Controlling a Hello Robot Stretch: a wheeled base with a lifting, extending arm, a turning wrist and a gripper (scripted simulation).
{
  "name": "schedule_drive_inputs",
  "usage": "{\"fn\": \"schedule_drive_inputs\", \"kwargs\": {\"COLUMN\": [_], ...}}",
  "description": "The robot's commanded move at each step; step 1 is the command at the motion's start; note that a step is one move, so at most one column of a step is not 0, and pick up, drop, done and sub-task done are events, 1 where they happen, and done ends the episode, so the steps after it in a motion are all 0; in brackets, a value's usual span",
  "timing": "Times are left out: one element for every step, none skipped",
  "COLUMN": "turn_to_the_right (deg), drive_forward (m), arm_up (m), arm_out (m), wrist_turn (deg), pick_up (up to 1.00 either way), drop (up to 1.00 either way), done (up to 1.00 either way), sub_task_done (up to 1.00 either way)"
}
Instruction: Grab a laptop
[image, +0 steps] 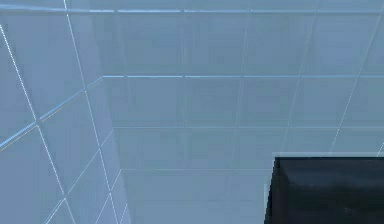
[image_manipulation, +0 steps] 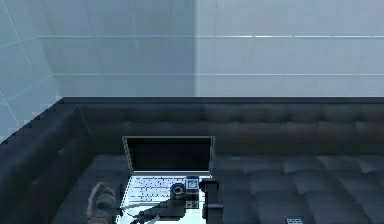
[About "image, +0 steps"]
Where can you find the black cabinet with white top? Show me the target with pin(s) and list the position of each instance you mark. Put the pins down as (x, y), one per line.
(330, 190)

